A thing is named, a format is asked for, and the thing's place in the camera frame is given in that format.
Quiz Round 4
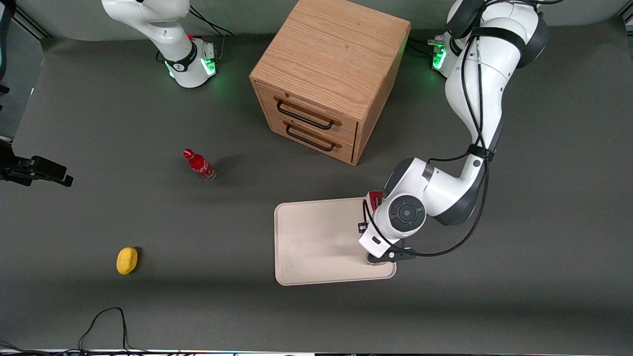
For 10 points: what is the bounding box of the black cable on table edge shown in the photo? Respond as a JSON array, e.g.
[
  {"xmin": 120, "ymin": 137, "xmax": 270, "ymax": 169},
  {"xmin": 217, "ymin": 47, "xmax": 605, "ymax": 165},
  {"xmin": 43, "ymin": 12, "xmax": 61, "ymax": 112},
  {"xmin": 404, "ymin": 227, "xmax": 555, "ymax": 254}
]
[{"xmin": 78, "ymin": 307, "xmax": 132, "ymax": 353}]

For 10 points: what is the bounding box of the black left arm base cable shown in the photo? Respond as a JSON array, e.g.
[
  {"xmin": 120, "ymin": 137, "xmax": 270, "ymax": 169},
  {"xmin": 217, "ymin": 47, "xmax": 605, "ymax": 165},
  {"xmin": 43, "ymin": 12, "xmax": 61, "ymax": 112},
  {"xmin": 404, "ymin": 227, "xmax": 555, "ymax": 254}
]
[{"xmin": 409, "ymin": 30, "xmax": 448, "ymax": 56}]

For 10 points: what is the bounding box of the black right arm base cable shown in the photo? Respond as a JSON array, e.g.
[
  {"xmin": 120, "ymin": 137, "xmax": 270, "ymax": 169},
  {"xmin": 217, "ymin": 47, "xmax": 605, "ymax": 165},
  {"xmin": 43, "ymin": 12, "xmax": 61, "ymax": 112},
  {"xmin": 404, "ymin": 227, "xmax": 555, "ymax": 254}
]
[{"xmin": 188, "ymin": 6, "xmax": 235, "ymax": 60}]

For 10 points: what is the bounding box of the yellow lemon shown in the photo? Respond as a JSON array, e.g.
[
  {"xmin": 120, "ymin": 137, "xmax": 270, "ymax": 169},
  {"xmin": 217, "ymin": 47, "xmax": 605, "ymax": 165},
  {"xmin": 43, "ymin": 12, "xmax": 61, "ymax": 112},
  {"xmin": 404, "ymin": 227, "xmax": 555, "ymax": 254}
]
[{"xmin": 116, "ymin": 247, "xmax": 139, "ymax": 275}]

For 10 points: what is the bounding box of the black arm base cable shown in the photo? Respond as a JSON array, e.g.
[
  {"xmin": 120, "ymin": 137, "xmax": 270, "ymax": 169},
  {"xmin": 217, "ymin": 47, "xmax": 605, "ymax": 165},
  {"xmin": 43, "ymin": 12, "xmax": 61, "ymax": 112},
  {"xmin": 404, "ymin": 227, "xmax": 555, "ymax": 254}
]
[
  {"xmin": 188, "ymin": 6, "xmax": 235, "ymax": 60},
  {"xmin": 409, "ymin": 30, "xmax": 448, "ymax": 56}
]

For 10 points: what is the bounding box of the wooden two-drawer cabinet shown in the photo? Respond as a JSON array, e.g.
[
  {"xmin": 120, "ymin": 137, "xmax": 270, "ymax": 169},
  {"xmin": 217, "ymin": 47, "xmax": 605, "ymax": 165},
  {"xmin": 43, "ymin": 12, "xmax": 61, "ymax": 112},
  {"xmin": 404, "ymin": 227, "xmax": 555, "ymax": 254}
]
[{"xmin": 249, "ymin": 0, "xmax": 412, "ymax": 166}]

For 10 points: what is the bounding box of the wooden drawer with black handle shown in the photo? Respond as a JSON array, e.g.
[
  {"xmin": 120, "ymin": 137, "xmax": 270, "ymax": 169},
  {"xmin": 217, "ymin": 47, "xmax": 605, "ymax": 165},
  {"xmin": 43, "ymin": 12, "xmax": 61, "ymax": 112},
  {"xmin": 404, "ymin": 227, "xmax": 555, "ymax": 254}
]
[
  {"xmin": 255, "ymin": 82, "xmax": 359, "ymax": 145},
  {"xmin": 265, "ymin": 106, "xmax": 358, "ymax": 165}
]

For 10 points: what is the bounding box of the beige plastic tray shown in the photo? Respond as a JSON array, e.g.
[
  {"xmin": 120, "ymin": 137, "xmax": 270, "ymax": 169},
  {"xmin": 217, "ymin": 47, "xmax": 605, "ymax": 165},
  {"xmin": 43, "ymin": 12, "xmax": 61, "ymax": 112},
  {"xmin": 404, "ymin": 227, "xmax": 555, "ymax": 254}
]
[{"xmin": 274, "ymin": 196, "xmax": 397, "ymax": 286}]

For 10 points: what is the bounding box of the red cola bottle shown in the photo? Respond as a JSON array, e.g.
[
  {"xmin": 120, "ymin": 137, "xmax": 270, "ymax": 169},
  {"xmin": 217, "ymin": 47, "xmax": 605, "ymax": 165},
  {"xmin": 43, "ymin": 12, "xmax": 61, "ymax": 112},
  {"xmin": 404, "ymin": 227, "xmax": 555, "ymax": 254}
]
[{"xmin": 182, "ymin": 148, "xmax": 217, "ymax": 181}]

